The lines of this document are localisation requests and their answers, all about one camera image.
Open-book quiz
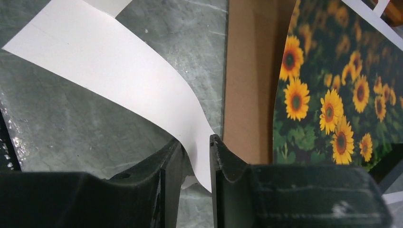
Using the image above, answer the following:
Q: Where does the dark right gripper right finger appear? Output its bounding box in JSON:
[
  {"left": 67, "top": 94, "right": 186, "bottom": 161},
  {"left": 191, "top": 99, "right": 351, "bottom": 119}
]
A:
[{"left": 210, "top": 134, "right": 392, "bottom": 228}]

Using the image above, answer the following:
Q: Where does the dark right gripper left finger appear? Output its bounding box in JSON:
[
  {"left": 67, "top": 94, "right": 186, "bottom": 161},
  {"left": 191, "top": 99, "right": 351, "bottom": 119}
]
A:
[{"left": 0, "top": 140, "right": 184, "bottom": 228}]

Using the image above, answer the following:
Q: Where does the sunflower photo print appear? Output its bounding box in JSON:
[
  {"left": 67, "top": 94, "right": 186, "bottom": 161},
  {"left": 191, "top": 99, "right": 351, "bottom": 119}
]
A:
[{"left": 273, "top": 0, "right": 403, "bottom": 170}]

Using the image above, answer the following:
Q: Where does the white mat board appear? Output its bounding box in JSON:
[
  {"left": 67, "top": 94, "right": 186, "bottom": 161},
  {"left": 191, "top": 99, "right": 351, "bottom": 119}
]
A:
[{"left": 0, "top": 0, "right": 403, "bottom": 189}]

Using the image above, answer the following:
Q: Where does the brown backing board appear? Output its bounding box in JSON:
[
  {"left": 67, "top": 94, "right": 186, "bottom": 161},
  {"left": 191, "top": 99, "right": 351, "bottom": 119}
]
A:
[{"left": 222, "top": 0, "right": 296, "bottom": 164}]

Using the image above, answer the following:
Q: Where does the orange wooden shelf rack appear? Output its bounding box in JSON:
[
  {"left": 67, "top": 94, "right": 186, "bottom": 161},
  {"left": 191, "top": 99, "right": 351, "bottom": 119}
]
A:
[{"left": 372, "top": 0, "right": 403, "bottom": 28}]

